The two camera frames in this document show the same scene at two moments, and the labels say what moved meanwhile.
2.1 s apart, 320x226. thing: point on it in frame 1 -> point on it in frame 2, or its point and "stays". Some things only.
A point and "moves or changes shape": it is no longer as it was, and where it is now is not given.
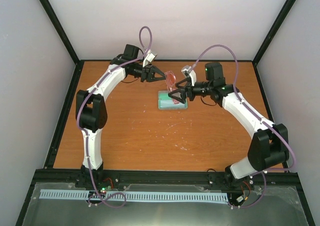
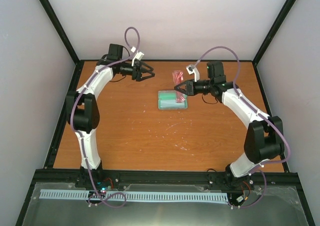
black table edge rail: x=179 y=60 stays
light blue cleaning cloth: x=169 y=104 stays
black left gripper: x=147 y=72 -> x=137 y=76
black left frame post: x=54 y=19 stays
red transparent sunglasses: x=170 y=79 moves or changes shape
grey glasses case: x=166 y=102 stays
